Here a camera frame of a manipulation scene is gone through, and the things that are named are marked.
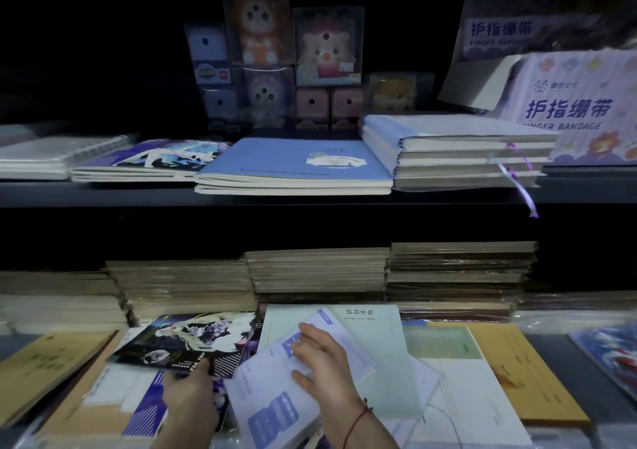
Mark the person's right middle finger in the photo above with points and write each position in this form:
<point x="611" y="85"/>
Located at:
<point x="314" y="334"/>

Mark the small pink toy box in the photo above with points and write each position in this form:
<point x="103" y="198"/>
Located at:
<point x="347" y="107"/>
<point x="312" y="107"/>

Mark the person's left hand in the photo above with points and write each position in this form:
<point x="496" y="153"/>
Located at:
<point x="191" y="399"/>

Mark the pale green notebook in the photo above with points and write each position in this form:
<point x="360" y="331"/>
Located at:
<point x="383" y="364"/>

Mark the stack of blue thin notebooks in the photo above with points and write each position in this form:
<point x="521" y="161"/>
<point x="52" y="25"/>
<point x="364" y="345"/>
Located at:
<point x="293" y="165"/>

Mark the dark anime print notebook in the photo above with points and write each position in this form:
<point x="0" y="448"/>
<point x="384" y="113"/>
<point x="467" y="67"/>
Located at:
<point x="184" y="341"/>

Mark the small white toy box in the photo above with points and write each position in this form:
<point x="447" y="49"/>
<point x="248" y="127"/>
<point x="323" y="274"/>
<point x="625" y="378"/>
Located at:
<point x="221" y="107"/>

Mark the kraft brown notebook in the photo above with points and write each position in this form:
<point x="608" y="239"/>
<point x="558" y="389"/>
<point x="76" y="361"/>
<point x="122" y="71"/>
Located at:
<point x="537" y="379"/>

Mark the pink plush toy clear box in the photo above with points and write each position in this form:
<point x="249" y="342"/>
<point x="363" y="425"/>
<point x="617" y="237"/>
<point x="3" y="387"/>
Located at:
<point x="328" y="48"/>

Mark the person's right forearm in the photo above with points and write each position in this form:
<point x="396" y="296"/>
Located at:
<point x="361" y="431"/>

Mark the purple and white notebook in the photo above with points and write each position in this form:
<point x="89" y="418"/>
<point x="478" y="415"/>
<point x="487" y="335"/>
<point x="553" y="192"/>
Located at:
<point x="134" y="404"/>

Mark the white toy clear box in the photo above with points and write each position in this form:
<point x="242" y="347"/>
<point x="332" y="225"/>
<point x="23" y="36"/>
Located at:
<point x="208" y="55"/>

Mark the stack of wrapped brown notebooks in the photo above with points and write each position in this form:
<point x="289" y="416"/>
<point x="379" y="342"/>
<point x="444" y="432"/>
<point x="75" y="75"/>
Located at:
<point x="54" y="299"/>
<point x="184" y="287"/>
<point x="318" y="274"/>
<point x="458" y="279"/>

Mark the yellow plush toy clear box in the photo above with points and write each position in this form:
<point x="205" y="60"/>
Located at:
<point x="398" y="93"/>

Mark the person's right hand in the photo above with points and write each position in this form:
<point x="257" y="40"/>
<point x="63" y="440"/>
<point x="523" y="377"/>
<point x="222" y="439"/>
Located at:
<point x="331" y="371"/>

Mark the red and blue illustrated notebook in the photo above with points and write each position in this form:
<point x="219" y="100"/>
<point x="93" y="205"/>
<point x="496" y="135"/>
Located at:
<point x="609" y="354"/>

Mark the purple plush toy clear box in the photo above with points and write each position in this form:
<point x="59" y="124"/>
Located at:
<point x="268" y="96"/>

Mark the stack of white spiral notebooks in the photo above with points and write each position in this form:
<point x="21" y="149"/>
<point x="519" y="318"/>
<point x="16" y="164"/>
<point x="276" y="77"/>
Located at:
<point x="54" y="157"/>

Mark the stack of wrapped pale notebooks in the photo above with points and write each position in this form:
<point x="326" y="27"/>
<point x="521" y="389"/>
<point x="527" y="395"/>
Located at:
<point x="577" y="307"/>

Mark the person's left thumb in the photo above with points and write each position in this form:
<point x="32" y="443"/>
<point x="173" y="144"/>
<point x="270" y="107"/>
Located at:
<point x="203" y="367"/>

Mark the person's left forearm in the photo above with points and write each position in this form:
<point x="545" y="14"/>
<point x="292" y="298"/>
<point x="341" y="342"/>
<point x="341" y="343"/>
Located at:
<point x="186" y="436"/>

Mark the thick light blue notebook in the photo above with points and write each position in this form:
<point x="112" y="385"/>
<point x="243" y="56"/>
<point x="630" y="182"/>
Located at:
<point x="468" y="168"/>
<point x="463" y="182"/>
<point x="468" y="156"/>
<point x="458" y="130"/>

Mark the person's right thumb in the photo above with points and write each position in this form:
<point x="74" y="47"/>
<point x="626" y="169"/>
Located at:
<point x="302" y="378"/>

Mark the yellow brown notebook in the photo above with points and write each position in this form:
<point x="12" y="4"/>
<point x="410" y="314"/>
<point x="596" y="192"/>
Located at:
<point x="47" y="369"/>

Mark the black shelf board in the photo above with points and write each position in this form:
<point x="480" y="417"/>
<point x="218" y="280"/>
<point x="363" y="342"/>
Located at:
<point x="249" y="200"/>

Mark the orange plush toy clear box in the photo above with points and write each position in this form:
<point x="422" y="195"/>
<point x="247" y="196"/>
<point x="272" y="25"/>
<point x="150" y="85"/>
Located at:
<point x="256" y="20"/>

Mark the white notebook with blue blocks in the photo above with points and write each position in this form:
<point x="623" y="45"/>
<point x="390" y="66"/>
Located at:
<point x="268" y="399"/>

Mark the stack of anime cover notebooks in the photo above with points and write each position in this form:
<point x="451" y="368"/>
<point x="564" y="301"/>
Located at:
<point x="144" y="162"/>

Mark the white notebook with green band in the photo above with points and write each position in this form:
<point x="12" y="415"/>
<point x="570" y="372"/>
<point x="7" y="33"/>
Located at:
<point x="463" y="394"/>

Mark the purple flower print display box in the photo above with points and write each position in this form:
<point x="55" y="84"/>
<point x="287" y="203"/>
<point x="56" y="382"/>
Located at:
<point x="567" y="95"/>

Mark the purple ribbon bookmark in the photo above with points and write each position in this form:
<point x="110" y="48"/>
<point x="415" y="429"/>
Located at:
<point x="520" y="185"/>

